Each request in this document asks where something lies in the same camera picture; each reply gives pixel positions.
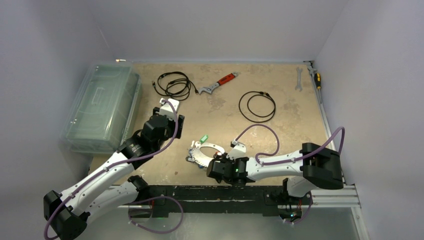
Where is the clear plastic storage box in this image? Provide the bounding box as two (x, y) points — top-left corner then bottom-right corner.
(61, 61), (141, 155)

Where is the coiled black cable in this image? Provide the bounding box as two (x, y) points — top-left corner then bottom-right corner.
(238, 91), (277, 123)

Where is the green key tag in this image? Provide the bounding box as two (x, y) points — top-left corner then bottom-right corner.
(199, 134), (209, 143)

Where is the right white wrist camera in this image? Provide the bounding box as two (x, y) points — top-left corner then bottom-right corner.
(226, 139), (247, 160)

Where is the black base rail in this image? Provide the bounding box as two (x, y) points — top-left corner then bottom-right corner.
(138, 185), (312, 218)

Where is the aluminium frame rail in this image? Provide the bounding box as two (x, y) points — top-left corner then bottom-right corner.
(311, 185), (361, 208)

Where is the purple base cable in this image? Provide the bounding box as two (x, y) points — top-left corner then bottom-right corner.
(281, 195), (314, 227)
(127, 196), (185, 235)

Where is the tangled black cable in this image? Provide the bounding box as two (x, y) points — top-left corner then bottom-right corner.
(151, 71), (200, 102)

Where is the large metal key ring plate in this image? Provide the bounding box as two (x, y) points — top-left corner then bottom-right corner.
(186, 141), (225, 168)

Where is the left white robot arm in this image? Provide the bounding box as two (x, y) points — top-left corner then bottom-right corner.
(43, 100), (184, 240)

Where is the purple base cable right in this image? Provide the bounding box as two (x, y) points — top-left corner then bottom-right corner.
(281, 195), (314, 227)

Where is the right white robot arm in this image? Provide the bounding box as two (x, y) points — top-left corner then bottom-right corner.
(206, 141), (344, 204)

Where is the silver open-end wrench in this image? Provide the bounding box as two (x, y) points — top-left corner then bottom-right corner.
(294, 67), (303, 92)

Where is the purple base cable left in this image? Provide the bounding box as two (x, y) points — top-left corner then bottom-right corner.
(127, 196), (185, 235)

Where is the yellow black screwdriver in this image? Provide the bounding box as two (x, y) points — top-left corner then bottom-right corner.
(306, 62), (322, 104)

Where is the red handled adjustable wrench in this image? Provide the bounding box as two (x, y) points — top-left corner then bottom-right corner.
(197, 72), (239, 95)

